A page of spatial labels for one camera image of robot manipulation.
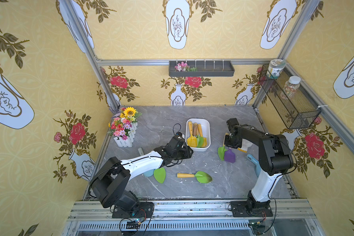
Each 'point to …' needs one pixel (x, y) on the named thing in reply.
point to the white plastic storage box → (206, 125)
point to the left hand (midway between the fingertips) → (186, 150)
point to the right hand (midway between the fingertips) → (232, 144)
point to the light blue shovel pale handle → (148, 173)
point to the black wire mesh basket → (300, 112)
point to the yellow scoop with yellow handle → (191, 140)
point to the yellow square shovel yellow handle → (204, 142)
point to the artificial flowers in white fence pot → (123, 126)
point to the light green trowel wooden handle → (195, 132)
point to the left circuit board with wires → (135, 224)
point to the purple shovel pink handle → (229, 156)
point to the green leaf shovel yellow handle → (201, 140)
